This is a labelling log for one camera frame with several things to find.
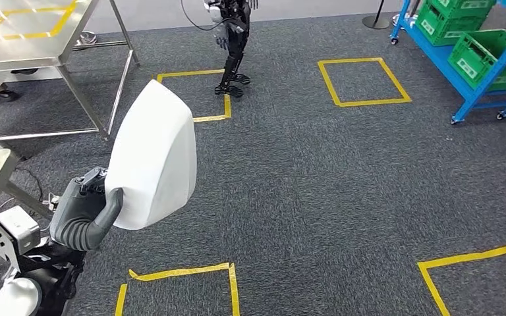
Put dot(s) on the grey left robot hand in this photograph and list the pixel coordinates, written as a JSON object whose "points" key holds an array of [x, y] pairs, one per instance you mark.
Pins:
{"points": [[78, 200]]}

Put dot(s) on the white curved plastic part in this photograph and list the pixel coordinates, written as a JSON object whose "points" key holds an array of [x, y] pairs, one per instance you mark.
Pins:
{"points": [[152, 157]]}

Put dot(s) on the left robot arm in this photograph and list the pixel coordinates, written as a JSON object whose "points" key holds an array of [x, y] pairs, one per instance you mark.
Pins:
{"points": [[17, 298]]}

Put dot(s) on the white power strip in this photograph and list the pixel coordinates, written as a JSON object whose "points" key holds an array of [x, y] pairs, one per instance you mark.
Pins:
{"points": [[52, 201]]}

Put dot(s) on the yellow tape marking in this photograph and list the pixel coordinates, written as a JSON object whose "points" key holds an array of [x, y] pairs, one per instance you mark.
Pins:
{"points": [[17, 36]]}

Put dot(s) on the black humanoid robot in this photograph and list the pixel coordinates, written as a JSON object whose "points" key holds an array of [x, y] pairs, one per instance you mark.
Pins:
{"points": [[235, 43]]}

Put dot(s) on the stanchion with round base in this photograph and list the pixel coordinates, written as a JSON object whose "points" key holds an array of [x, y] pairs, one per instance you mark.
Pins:
{"points": [[375, 22]]}

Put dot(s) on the green plastic crate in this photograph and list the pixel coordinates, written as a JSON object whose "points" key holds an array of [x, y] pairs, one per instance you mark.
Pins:
{"points": [[445, 28], [475, 61], [467, 6]]}

